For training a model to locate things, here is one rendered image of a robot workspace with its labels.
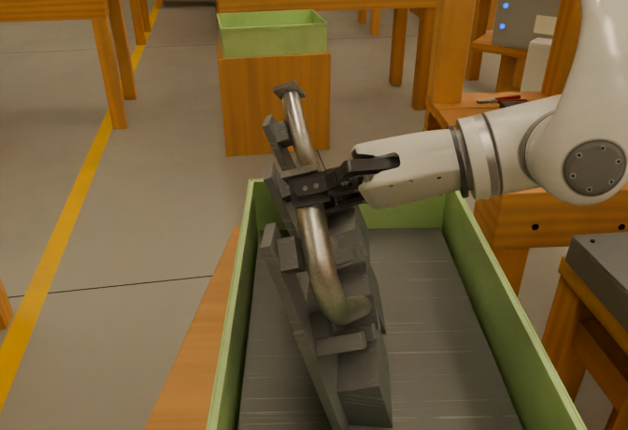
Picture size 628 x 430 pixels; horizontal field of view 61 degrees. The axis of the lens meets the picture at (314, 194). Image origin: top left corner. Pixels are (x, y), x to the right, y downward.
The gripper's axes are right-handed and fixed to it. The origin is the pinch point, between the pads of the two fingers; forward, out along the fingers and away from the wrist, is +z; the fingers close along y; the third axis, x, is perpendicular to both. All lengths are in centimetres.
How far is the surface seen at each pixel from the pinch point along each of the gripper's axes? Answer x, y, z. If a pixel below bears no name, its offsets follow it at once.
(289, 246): 5.1, 0.5, 3.4
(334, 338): 14.8, -9.3, 2.4
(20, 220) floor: -72, -168, 188
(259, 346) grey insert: 13.6, -28.5, 18.5
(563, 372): 28, -71, -31
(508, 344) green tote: 19.3, -30.9, -18.3
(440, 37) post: -67, -93, -26
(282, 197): -3.9, -11.2, 6.5
